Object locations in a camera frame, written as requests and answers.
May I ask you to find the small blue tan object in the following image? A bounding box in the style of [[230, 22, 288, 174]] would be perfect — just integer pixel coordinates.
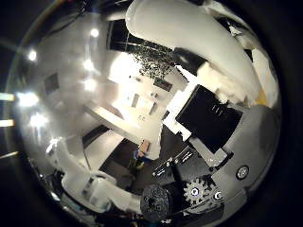
[[132, 140, 153, 169]]

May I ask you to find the dark leafy plant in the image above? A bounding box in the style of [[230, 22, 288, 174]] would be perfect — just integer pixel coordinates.
[[127, 41, 178, 81]]

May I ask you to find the long white desk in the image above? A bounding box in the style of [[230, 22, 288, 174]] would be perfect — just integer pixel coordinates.
[[83, 102, 162, 146]]

